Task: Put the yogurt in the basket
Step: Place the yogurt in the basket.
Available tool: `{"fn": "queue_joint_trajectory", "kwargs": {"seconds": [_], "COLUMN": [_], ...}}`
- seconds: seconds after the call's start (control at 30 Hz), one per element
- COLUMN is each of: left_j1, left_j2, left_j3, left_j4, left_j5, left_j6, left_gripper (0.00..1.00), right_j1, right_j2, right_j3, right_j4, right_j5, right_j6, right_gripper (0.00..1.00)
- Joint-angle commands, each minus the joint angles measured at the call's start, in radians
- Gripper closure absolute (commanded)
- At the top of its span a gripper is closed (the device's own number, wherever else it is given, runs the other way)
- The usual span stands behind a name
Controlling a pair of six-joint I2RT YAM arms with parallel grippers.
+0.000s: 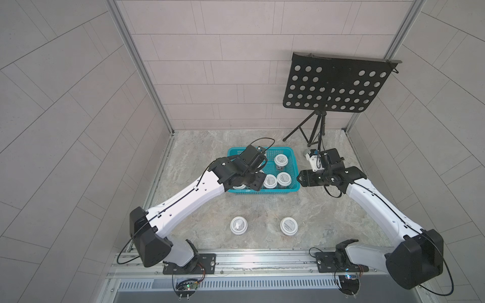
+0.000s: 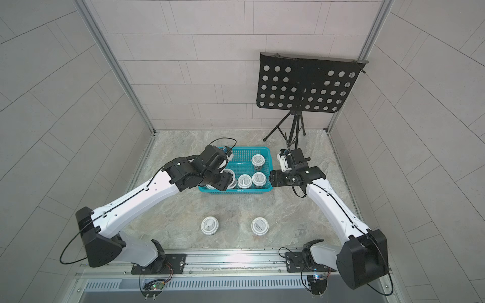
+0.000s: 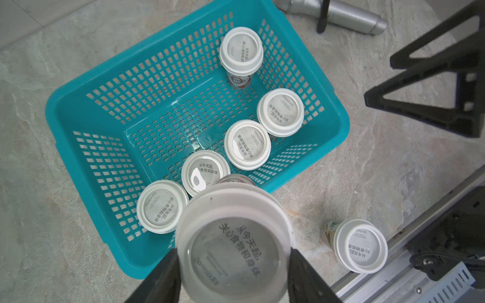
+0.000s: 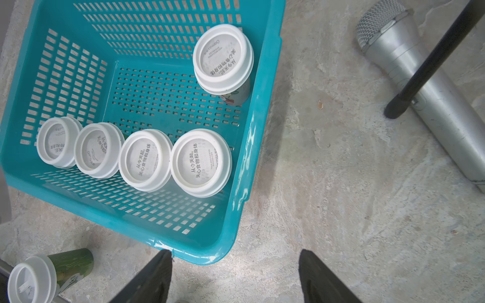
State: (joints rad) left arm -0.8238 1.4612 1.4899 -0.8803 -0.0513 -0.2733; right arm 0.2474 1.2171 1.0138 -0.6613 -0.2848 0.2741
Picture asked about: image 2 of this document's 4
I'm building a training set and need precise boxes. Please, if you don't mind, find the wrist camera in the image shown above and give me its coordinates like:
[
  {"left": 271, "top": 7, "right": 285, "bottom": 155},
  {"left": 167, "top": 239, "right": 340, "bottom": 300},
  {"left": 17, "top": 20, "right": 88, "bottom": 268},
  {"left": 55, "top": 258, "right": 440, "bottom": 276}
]
[
  {"left": 199, "top": 145, "right": 234, "bottom": 170},
  {"left": 277, "top": 148, "right": 311, "bottom": 172}
]

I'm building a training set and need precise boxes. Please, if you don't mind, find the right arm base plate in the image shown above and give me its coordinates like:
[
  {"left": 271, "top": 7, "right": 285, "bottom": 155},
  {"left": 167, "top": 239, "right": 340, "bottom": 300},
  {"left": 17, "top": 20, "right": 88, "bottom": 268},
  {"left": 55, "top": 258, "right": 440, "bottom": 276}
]
[{"left": 284, "top": 251, "right": 329, "bottom": 273}]

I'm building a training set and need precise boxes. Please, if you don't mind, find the teal plastic basket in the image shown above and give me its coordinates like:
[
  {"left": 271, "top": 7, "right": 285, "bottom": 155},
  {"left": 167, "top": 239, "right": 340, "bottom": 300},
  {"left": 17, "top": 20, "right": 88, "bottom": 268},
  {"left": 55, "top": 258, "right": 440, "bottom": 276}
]
[{"left": 198, "top": 146, "right": 273, "bottom": 194}]

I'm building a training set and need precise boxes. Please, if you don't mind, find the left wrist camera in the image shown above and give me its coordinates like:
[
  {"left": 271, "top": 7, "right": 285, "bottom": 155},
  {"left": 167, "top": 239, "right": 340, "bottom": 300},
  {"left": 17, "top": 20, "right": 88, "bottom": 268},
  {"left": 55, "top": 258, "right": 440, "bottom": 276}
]
[{"left": 199, "top": 145, "right": 234, "bottom": 170}]

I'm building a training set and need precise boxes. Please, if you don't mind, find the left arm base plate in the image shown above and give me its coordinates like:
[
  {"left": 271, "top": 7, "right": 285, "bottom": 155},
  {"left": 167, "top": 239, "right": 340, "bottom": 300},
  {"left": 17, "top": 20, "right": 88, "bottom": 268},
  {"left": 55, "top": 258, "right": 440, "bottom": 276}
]
[{"left": 131, "top": 254, "right": 187, "bottom": 275}]

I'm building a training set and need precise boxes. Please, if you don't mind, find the left circuit board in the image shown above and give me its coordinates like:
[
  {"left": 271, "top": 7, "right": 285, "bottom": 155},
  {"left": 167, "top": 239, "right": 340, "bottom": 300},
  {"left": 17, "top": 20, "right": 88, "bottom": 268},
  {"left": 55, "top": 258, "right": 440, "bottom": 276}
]
[{"left": 141, "top": 279, "right": 167, "bottom": 301}]

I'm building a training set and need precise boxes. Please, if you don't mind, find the right circuit board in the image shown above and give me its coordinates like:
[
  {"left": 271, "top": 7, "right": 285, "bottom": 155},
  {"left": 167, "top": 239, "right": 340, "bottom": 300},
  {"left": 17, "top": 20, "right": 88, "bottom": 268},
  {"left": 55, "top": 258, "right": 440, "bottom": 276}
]
[{"left": 306, "top": 275, "right": 328, "bottom": 296}]

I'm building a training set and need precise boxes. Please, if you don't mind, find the yogurt cup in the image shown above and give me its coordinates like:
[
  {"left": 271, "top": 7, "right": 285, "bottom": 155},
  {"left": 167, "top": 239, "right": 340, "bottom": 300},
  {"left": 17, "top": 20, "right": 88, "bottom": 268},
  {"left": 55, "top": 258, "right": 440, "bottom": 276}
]
[
  {"left": 251, "top": 154, "right": 266, "bottom": 170},
  {"left": 252, "top": 172, "right": 267, "bottom": 188},
  {"left": 251, "top": 217, "right": 269, "bottom": 236},
  {"left": 224, "top": 169, "right": 237, "bottom": 189},
  {"left": 237, "top": 174, "right": 253, "bottom": 189},
  {"left": 201, "top": 216, "right": 219, "bottom": 236}
]

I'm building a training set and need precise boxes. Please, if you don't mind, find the aluminium mounting rail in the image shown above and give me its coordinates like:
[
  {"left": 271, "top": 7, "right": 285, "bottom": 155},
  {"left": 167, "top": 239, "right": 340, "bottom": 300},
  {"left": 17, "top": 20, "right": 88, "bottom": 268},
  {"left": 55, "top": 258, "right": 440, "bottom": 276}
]
[{"left": 76, "top": 248, "right": 340, "bottom": 280}]

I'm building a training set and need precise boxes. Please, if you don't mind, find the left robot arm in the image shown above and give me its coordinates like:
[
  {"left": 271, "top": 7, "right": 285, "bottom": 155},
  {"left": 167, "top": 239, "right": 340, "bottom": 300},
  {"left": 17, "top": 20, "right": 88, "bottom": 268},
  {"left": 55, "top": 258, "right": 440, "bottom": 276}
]
[{"left": 76, "top": 150, "right": 232, "bottom": 272}]

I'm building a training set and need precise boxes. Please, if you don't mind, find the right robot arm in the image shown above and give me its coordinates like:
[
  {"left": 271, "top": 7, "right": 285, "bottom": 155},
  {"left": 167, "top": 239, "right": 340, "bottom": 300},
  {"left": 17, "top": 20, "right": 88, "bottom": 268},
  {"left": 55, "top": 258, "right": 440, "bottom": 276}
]
[{"left": 269, "top": 167, "right": 389, "bottom": 289}]

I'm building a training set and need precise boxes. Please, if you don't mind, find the circuit board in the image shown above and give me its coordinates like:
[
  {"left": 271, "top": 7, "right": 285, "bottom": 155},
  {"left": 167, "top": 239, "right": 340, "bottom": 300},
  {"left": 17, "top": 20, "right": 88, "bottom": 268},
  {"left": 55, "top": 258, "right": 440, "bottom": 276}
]
[
  {"left": 141, "top": 279, "right": 167, "bottom": 301},
  {"left": 306, "top": 275, "right": 328, "bottom": 296}
]

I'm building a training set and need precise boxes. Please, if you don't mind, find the black perforated music stand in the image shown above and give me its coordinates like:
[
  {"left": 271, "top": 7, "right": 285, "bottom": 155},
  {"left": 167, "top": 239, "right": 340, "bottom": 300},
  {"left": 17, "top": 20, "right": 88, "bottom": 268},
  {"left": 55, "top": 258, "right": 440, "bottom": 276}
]
[{"left": 256, "top": 53, "right": 369, "bottom": 150}]

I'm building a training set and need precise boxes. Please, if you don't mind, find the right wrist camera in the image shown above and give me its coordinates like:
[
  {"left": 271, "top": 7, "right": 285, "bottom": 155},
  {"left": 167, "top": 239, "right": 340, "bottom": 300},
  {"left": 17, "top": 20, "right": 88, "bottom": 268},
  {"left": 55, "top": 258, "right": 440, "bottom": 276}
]
[{"left": 277, "top": 148, "right": 311, "bottom": 172}]

